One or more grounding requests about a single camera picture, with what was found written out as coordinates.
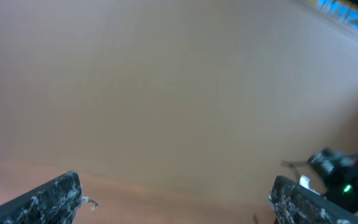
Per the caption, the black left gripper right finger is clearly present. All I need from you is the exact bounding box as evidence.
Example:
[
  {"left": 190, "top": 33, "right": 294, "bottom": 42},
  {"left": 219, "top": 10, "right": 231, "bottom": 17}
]
[{"left": 269, "top": 175, "right": 358, "bottom": 224}]

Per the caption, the dark window with blue panes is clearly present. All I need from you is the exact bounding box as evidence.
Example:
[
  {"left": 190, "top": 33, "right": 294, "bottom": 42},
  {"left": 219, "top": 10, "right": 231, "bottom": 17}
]
[{"left": 307, "top": 0, "right": 358, "bottom": 31}]

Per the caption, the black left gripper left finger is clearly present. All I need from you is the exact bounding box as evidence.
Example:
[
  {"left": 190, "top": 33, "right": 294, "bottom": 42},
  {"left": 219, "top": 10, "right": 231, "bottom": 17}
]
[{"left": 0, "top": 171, "right": 82, "bottom": 223}]

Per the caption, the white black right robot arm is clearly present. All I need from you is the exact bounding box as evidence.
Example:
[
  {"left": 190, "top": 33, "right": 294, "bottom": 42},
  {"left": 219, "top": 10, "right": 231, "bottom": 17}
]
[{"left": 307, "top": 148, "right": 358, "bottom": 213}]

